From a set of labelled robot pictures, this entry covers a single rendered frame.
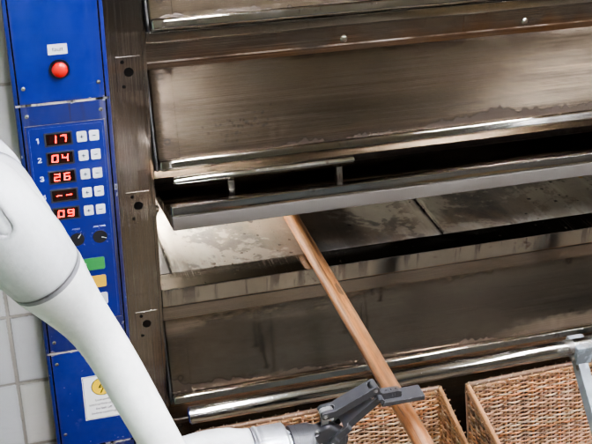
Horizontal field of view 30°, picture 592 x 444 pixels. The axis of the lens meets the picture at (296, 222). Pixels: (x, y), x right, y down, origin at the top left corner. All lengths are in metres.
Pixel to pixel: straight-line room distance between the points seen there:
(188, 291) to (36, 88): 0.52
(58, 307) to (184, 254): 0.90
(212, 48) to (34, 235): 0.74
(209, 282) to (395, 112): 0.49
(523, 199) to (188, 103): 0.87
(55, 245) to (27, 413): 0.96
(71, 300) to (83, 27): 0.62
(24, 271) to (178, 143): 0.72
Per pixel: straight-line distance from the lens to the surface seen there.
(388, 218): 2.39
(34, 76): 1.89
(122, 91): 1.95
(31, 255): 1.32
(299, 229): 2.28
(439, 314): 2.38
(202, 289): 2.16
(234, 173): 1.94
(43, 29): 1.87
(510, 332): 2.46
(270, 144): 2.02
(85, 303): 1.40
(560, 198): 2.54
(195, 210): 1.91
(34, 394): 2.24
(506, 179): 2.09
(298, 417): 2.36
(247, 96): 2.01
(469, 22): 2.10
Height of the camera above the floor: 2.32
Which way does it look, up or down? 29 degrees down
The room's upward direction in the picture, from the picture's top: straight up
